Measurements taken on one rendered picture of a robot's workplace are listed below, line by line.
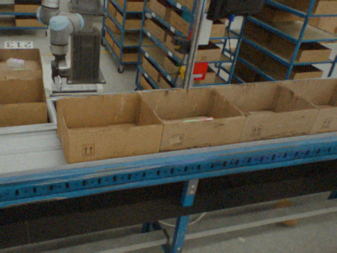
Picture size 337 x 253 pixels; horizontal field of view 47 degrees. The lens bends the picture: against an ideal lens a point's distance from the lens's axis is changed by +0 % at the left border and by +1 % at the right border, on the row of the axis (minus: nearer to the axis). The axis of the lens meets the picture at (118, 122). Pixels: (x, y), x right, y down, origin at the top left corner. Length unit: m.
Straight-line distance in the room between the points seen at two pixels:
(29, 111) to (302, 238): 1.93
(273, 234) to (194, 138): 1.29
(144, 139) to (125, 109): 0.29
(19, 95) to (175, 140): 1.00
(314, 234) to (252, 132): 1.27
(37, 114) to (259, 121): 1.06
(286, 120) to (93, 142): 0.91
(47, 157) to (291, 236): 1.80
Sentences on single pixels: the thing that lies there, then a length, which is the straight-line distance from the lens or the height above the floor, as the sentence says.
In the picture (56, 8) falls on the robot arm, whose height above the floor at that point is 1.32.
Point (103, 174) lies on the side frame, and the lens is 1.50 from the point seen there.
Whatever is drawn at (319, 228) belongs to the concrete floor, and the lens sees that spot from 2.99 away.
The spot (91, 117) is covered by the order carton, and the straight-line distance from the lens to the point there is 1.76.
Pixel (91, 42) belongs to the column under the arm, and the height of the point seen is 1.02.
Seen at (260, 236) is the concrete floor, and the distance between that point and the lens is 2.73.
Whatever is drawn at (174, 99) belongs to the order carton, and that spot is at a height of 1.00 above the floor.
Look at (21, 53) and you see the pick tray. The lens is 2.83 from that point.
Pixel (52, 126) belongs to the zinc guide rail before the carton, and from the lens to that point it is 1.78.
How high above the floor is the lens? 1.83
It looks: 31 degrees down
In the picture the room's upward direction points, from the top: 5 degrees clockwise
